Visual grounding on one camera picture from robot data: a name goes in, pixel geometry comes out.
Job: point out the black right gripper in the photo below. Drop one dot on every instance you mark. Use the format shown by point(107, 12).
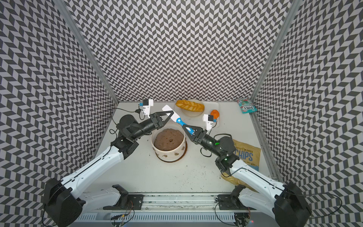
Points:
point(199, 136)

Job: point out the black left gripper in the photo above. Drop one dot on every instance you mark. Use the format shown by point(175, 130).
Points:
point(153, 118)

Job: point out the white blue scrub brush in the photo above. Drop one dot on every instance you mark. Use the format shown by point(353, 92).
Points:
point(176, 118)

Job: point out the white ceramic pot with mud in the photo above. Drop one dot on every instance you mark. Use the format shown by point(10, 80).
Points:
point(169, 138)

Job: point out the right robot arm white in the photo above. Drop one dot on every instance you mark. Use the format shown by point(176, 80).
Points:
point(283, 202)

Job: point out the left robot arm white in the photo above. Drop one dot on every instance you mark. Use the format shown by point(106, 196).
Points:
point(66, 199)

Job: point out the white cutting board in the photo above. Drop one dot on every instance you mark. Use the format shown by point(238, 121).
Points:
point(197, 121)

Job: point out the white round plate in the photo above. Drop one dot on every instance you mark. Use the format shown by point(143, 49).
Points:
point(190, 113)

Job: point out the golden bread loaf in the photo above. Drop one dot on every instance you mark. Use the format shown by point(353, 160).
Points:
point(190, 105)

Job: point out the small orange pumpkin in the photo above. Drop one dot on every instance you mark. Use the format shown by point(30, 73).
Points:
point(215, 114)

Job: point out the yellow chips bag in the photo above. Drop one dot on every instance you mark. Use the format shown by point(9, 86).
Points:
point(250, 155)

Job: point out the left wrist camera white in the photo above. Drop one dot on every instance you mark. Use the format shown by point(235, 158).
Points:
point(145, 106)

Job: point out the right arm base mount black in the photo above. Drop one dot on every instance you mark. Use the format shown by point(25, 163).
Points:
point(231, 201)

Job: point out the metal base rail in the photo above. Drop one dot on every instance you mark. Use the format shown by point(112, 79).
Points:
point(172, 209)

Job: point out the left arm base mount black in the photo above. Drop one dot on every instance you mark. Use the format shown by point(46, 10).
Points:
point(126, 200)

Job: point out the aluminium corner post left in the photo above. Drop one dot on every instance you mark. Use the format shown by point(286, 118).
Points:
point(62, 8)

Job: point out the aluminium corner post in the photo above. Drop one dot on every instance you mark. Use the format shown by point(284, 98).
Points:
point(277, 45)
point(62, 8)

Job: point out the aluminium corner post right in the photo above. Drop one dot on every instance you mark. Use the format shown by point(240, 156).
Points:
point(277, 45)

